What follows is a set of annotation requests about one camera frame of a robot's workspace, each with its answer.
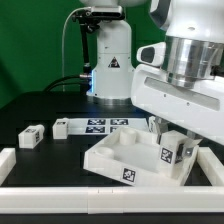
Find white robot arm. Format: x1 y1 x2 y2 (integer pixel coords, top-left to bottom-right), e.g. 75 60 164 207
80 0 224 145

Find white square tabletop part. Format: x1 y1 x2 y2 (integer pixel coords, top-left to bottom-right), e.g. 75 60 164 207
83 127 199 187

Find white cable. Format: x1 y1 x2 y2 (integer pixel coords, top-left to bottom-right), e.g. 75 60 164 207
61 7 91 93

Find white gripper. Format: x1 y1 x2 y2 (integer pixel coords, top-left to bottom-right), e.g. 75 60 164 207
131 64 224 157

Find black cable bundle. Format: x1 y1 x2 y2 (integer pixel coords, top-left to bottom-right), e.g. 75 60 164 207
43 74 93 93

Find white U-shaped obstacle fence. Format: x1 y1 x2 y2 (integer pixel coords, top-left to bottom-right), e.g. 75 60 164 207
0 148 224 214

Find black camera on stand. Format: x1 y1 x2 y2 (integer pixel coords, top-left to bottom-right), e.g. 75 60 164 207
72 6 125 77

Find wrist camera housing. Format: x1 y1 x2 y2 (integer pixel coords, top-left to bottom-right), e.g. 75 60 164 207
136 42 166 67

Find white sheet with fiducial tags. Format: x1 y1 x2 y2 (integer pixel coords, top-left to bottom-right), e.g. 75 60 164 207
68 118 148 135

